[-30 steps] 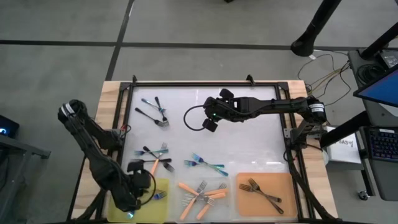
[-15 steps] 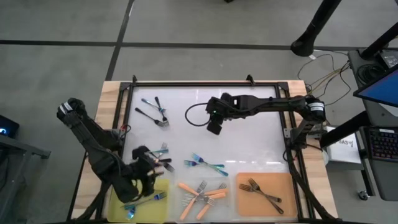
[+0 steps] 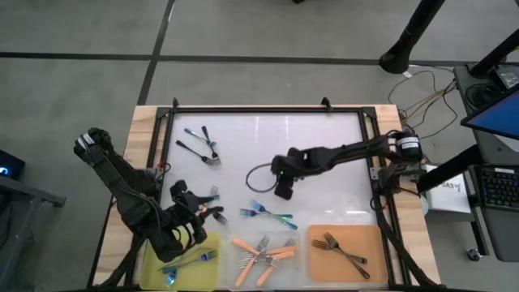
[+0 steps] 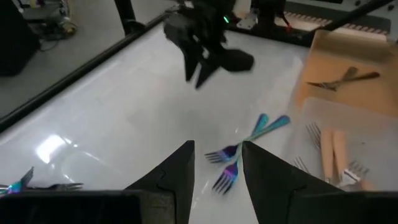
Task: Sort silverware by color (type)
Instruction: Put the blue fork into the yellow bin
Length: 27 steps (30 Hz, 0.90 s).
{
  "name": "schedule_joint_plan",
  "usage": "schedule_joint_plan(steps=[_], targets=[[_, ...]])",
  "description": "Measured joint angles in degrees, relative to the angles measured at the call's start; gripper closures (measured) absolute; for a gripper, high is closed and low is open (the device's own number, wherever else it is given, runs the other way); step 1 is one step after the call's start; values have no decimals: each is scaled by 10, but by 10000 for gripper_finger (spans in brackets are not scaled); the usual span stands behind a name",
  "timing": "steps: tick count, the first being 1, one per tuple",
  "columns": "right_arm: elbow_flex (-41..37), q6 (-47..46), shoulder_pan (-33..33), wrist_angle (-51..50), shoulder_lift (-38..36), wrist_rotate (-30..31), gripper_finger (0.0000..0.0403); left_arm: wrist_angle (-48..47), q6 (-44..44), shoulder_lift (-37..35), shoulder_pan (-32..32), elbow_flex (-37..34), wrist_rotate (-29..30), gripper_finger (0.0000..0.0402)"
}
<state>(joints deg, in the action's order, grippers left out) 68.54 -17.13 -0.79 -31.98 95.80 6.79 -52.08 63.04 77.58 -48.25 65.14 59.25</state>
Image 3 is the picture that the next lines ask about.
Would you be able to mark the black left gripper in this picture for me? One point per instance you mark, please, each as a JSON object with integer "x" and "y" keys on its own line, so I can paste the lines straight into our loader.
{"x": 180, "y": 215}

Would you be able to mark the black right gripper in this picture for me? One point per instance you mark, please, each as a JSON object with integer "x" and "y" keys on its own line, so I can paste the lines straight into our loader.
{"x": 308, "y": 162}

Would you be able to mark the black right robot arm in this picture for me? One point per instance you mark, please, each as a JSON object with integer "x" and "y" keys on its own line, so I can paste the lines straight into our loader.
{"x": 357, "y": 151}

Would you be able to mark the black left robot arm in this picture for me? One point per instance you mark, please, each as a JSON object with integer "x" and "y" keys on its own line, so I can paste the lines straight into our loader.
{"x": 121, "y": 174}

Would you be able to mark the white table mat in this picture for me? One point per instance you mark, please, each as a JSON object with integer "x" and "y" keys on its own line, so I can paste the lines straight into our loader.
{"x": 324, "y": 194}

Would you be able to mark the yellow plastic tray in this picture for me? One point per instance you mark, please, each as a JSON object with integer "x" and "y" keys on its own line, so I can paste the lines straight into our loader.
{"x": 202, "y": 280}

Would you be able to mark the clear plastic tray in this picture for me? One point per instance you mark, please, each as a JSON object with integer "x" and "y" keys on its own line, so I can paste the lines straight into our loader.
{"x": 292, "y": 276}

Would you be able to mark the orange plastic tray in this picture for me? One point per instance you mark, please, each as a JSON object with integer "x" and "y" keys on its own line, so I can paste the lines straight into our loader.
{"x": 324, "y": 267}

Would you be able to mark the dark grey metal stand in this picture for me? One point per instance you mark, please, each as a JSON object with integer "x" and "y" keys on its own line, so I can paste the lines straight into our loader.
{"x": 40, "y": 196}

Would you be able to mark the black tripod leg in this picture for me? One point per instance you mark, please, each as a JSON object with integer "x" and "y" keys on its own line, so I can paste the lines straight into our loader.
{"x": 409, "y": 36}
{"x": 450, "y": 168}
{"x": 498, "y": 52}

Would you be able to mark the white labelled box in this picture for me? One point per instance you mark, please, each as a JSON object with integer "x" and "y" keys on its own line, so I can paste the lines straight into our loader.
{"x": 450, "y": 198}

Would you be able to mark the black device with blue light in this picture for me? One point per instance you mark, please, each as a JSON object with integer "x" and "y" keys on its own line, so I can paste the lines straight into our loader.
{"x": 12, "y": 162}

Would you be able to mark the black caster wheel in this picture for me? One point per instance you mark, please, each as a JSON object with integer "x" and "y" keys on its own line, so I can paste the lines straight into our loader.
{"x": 473, "y": 254}

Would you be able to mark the backlit black keyboard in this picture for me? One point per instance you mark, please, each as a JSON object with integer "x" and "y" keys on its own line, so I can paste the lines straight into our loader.
{"x": 500, "y": 188}

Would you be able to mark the blue computer screen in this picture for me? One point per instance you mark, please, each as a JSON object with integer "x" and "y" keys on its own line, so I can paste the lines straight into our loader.
{"x": 498, "y": 115}

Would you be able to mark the grey equipment cart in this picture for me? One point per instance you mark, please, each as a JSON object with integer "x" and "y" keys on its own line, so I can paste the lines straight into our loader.
{"x": 503, "y": 235}

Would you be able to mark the black power adapter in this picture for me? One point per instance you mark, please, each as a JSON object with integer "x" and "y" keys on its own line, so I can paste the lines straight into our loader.
{"x": 507, "y": 77}

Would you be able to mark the black aluminium table frame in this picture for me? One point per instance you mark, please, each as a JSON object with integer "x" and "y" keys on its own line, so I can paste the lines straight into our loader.
{"x": 263, "y": 109}

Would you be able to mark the grey metal bracket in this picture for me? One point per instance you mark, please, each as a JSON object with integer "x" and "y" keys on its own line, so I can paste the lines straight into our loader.
{"x": 374, "y": 173}

